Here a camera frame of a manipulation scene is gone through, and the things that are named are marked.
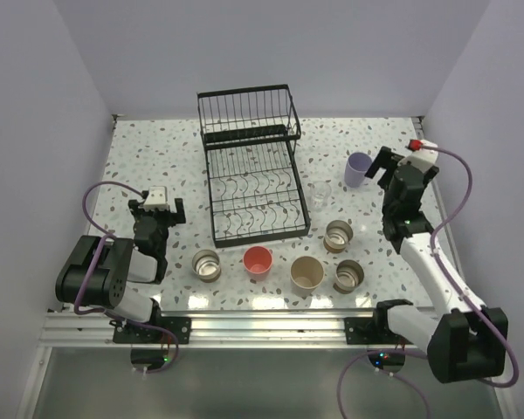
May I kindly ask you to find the clear plastic cup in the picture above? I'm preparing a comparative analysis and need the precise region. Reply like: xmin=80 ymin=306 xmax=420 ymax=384
xmin=310 ymin=182 xmax=331 ymax=211

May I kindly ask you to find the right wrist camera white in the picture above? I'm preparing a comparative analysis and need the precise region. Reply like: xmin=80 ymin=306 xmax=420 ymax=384
xmin=398 ymin=140 xmax=438 ymax=173

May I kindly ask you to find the aluminium front rail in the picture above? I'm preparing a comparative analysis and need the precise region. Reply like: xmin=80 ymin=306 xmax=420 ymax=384
xmin=38 ymin=307 xmax=499 ymax=350

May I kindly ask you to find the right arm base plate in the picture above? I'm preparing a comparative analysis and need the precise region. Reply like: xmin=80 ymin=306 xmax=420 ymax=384
xmin=343 ymin=317 xmax=410 ymax=346

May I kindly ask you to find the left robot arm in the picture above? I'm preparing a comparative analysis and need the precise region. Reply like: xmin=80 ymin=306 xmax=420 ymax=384
xmin=55 ymin=198 xmax=186 ymax=343

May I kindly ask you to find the beige plastic cup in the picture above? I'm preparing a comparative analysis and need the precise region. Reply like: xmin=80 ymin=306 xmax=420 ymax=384
xmin=290 ymin=256 xmax=325 ymax=297

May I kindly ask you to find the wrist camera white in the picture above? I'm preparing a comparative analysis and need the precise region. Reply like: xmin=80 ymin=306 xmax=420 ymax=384
xmin=142 ymin=186 xmax=169 ymax=211
xmin=398 ymin=140 xmax=438 ymax=173

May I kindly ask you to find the black wire dish rack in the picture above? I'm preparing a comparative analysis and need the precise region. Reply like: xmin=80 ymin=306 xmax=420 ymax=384
xmin=197 ymin=84 xmax=311 ymax=249

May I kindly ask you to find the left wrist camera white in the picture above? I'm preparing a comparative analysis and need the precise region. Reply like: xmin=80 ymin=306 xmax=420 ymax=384
xmin=142 ymin=186 xmax=169 ymax=211

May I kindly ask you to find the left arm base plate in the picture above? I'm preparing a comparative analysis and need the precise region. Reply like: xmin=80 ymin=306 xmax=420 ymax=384
xmin=109 ymin=317 xmax=192 ymax=345

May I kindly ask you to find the lilac plastic cup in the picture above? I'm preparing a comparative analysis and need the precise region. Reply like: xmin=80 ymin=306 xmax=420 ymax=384
xmin=344 ymin=152 xmax=373 ymax=188

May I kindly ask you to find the coral pink plastic cup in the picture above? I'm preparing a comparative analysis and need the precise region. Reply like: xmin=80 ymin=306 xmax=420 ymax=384
xmin=243 ymin=246 xmax=273 ymax=281

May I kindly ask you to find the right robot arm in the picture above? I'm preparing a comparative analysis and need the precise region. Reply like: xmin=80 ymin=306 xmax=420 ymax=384
xmin=365 ymin=140 xmax=511 ymax=383

